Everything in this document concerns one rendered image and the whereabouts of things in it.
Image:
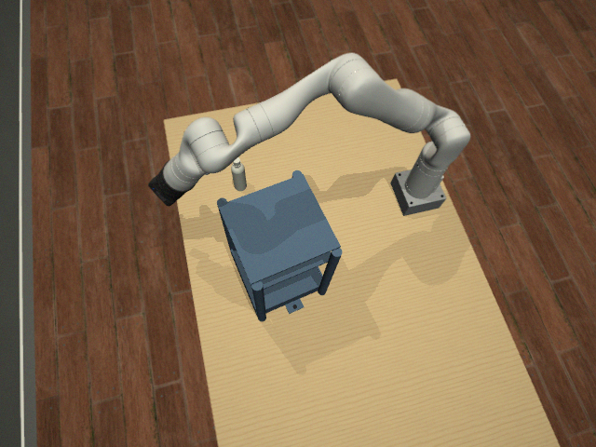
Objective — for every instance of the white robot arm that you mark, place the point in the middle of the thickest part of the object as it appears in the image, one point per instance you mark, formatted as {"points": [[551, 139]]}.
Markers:
{"points": [[361, 91]]}

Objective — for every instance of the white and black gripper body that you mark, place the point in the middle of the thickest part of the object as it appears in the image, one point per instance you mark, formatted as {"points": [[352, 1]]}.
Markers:
{"points": [[172, 187]]}

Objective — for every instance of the blue shelving unit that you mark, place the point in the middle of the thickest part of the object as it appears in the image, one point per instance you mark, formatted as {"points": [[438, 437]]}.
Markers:
{"points": [[280, 233]]}

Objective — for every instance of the grey cylinder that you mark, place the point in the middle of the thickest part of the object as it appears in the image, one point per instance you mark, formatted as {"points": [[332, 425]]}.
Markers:
{"points": [[239, 176]]}

